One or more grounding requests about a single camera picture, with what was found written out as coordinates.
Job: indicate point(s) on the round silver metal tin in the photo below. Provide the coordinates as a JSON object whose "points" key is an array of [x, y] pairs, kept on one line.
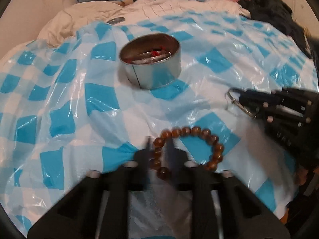
{"points": [[151, 61]]}

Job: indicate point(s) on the silver tin lid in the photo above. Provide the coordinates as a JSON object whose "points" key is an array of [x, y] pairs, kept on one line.
{"points": [[116, 20]]}

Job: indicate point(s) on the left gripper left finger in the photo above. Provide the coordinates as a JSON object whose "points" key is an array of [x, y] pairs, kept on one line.
{"points": [[98, 206]]}

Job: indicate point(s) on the white grid pattern duvet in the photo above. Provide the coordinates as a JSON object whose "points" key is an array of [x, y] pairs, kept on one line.
{"points": [[65, 24]]}

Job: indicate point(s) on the blue white checkered plastic sheet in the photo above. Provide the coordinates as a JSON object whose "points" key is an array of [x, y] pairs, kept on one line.
{"points": [[68, 110]]}

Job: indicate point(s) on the right hand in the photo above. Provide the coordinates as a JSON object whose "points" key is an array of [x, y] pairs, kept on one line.
{"points": [[302, 183]]}

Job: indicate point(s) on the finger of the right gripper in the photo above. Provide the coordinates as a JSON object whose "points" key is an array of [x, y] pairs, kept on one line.
{"points": [[292, 115], [285, 97]]}

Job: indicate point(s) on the black garment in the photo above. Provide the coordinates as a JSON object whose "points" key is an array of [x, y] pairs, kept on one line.
{"points": [[279, 14]]}

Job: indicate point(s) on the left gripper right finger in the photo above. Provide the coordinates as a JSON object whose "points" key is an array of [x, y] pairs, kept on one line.
{"points": [[221, 206]]}

